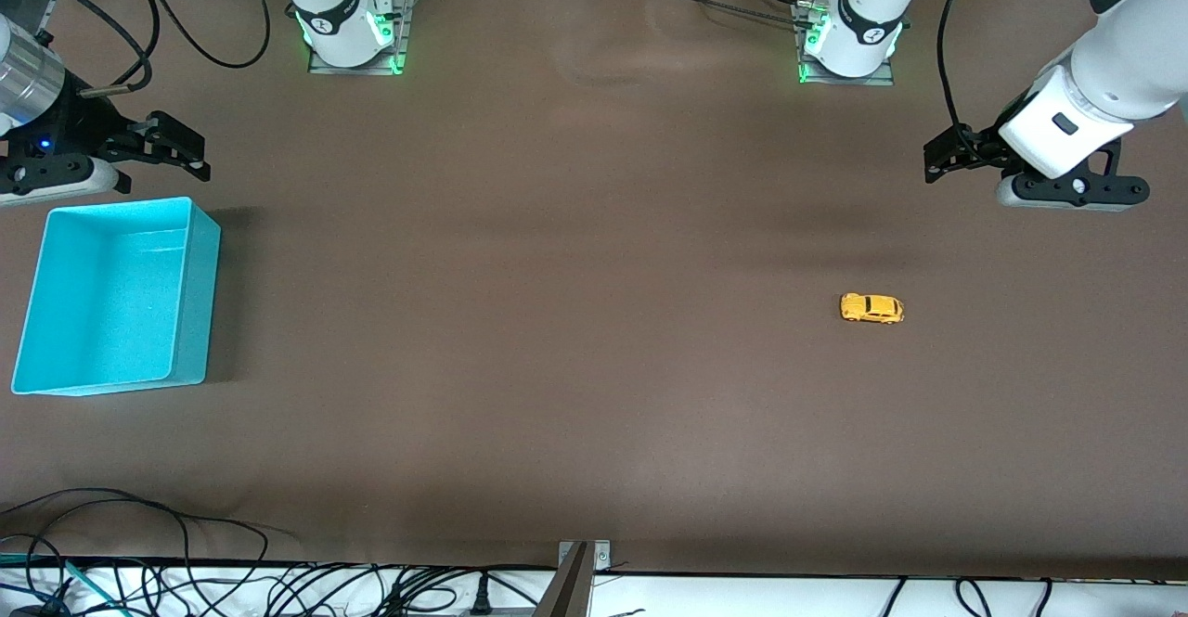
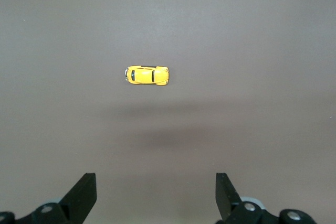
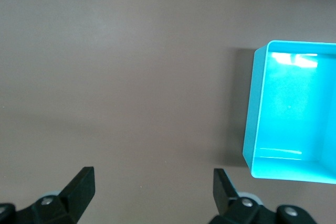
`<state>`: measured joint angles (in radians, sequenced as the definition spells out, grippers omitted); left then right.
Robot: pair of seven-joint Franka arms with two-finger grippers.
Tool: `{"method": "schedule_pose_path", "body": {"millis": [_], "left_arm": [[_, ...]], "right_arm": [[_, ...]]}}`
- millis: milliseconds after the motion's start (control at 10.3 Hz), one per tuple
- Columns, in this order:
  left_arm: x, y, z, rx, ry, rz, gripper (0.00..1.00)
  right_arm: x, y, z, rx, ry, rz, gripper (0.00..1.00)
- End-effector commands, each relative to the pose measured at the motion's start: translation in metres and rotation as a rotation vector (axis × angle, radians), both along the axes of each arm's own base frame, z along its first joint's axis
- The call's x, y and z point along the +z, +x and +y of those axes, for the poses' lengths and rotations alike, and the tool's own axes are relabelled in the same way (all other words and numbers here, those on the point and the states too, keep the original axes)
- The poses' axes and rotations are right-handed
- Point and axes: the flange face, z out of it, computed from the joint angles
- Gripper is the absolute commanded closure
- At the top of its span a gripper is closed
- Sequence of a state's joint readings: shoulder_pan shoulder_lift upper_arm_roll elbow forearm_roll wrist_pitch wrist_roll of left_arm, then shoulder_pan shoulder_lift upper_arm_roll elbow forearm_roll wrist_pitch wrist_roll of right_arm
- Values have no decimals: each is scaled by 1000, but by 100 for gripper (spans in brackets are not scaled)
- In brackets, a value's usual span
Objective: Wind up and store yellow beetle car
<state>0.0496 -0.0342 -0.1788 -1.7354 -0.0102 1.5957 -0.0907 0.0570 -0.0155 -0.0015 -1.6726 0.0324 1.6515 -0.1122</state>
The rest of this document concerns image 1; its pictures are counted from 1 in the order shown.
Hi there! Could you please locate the yellow beetle toy car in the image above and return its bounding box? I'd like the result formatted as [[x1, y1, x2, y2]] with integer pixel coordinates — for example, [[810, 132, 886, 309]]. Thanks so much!
[[840, 293, 905, 325]]

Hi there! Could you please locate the turquoise plastic bin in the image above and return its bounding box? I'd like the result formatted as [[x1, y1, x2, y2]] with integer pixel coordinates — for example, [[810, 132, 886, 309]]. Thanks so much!
[[11, 196, 222, 397]]

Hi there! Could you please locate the black gripper cable with plug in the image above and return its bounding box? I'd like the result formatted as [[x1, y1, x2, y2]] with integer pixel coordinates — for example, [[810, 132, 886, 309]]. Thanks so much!
[[0, 0, 154, 98]]

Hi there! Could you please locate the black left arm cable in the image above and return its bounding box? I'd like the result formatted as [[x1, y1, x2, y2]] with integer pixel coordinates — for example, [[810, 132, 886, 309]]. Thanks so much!
[[937, 0, 985, 135]]

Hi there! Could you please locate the long black looping arm cable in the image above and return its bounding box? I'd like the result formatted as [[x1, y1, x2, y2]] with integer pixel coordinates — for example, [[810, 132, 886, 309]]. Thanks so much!
[[121, 0, 272, 69]]

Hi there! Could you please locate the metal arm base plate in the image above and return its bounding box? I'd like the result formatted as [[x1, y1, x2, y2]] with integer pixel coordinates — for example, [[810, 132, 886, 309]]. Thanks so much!
[[308, 0, 414, 75], [794, 0, 897, 87]]

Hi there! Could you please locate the metal frame rail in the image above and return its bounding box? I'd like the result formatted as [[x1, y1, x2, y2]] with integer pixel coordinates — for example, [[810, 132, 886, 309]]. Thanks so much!
[[0, 0, 57, 43]]

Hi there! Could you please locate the thin black table cable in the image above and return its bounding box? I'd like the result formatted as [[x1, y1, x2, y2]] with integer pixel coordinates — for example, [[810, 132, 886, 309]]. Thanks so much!
[[650, 0, 813, 29]]

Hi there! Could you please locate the black cable loop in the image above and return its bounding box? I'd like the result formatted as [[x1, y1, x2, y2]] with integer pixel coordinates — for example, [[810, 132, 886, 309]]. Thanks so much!
[[0, 488, 300, 590]]

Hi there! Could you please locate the teal cable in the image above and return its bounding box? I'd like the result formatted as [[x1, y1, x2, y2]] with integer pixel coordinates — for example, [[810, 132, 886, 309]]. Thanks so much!
[[0, 552, 112, 617]]

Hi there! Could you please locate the metal table clamp bracket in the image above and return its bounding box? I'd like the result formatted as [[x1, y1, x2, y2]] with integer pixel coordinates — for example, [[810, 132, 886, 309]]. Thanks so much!
[[534, 540, 613, 617]]

